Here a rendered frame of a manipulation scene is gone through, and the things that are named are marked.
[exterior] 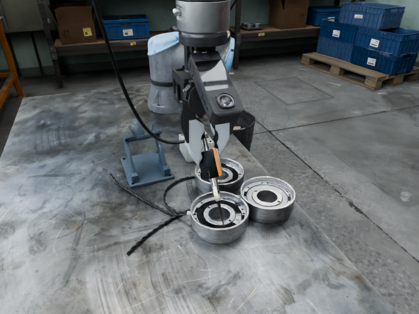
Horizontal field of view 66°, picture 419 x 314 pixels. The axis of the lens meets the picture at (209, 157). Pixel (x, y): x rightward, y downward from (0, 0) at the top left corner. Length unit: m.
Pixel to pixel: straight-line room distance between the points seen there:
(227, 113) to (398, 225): 1.71
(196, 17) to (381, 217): 1.77
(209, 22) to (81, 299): 0.43
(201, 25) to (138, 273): 0.38
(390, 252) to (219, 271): 1.41
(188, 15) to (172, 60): 0.56
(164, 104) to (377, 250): 1.29
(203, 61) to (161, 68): 0.56
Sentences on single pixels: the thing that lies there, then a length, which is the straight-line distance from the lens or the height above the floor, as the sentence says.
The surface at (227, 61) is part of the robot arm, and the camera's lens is 1.01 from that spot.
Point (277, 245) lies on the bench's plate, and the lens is 0.59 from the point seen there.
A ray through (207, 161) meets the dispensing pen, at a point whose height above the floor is 0.94.
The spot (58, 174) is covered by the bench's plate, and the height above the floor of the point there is 0.80.
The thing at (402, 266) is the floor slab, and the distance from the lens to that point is 1.83.
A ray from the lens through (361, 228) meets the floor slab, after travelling 1.95.
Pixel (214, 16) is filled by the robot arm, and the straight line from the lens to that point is 0.46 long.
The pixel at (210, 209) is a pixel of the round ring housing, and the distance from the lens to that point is 0.60.
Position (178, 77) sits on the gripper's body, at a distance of 0.52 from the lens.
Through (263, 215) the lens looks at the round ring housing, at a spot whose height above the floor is 0.82.
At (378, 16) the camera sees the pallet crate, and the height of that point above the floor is 0.71.
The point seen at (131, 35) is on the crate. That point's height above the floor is 0.49.
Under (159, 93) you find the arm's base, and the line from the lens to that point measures 1.06.
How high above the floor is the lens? 1.22
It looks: 31 degrees down
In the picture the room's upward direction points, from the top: straight up
